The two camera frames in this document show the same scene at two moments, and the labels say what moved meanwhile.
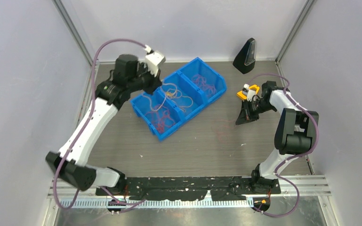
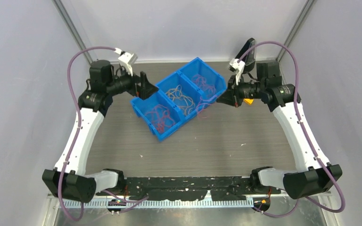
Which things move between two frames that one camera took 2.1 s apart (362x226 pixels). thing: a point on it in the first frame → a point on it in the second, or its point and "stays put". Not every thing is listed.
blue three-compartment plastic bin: x=178 y=97 stays put
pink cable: x=200 y=81 → x=203 y=107
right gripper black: x=246 y=116 → x=232 y=96
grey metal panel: x=173 y=188 stays put
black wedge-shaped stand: x=245 y=60 stays put
